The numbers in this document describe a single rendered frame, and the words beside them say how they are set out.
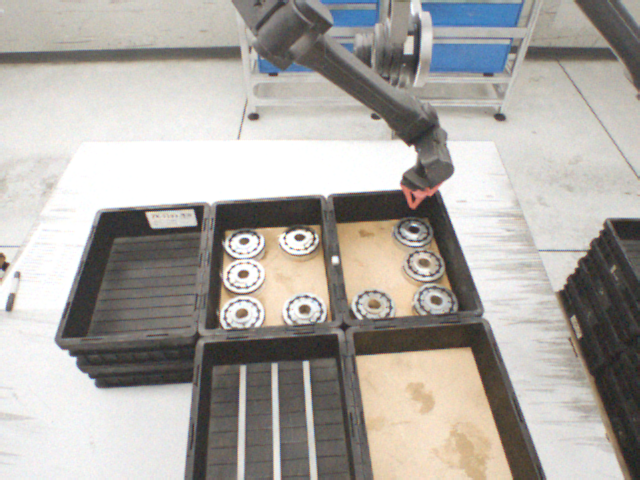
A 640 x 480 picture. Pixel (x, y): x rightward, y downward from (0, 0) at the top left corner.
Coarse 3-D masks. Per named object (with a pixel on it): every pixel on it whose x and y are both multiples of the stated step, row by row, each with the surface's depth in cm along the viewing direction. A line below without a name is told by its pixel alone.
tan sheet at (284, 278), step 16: (272, 240) 122; (320, 240) 122; (224, 256) 119; (272, 256) 118; (320, 256) 118; (272, 272) 115; (288, 272) 115; (304, 272) 115; (320, 272) 115; (224, 288) 112; (272, 288) 112; (288, 288) 112; (304, 288) 112; (320, 288) 111; (224, 304) 109; (272, 304) 109; (272, 320) 106
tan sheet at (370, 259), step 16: (336, 224) 126; (352, 224) 125; (368, 224) 125; (384, 224) 125; (352, 240) 122; (368, 240) 121; (384, 240) 121; (432, 240) 121; (352, 256) 118; (368, 256) 118; (384, 256) 118; (400, 256) 118; (352, 272) 115; (368, 272) 114; (384, 272) 114; (400, 272) 114; (352, 288) 111; (384, 288) 111; (400, 288) 111; (416, 288) 111; (448, 288) 111; (400, 304) 108; (432, 304) 108
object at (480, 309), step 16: (368, 192) 119; (384, 192) 119; (400, 192) 119; (448, 224) 111; (336, 240) 108; (336, 256) 105; (336, 272) 102; (464, 272) 101; (480, 304) 96; (352, 320) 94; (368, 320) 94; (384, 320) 94; (400, 320) 94; (416, 320) 94
